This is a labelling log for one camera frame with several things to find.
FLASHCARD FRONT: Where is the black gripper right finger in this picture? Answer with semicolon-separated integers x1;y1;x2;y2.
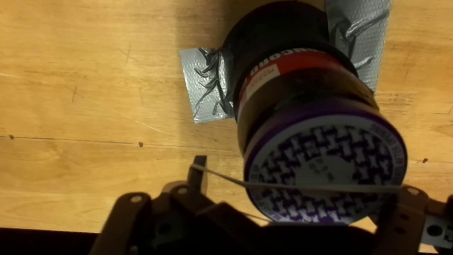
371;185;453;255

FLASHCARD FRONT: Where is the black bottle red label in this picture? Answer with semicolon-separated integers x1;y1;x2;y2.
220;0;411;227

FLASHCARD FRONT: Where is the large grey duct tape piece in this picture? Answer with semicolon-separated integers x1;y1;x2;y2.
323;0;394;95

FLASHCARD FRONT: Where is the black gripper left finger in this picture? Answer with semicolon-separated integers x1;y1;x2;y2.
90;155;275;255

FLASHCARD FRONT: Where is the small grey duct tape piece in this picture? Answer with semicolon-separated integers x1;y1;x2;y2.
179;46;238;126

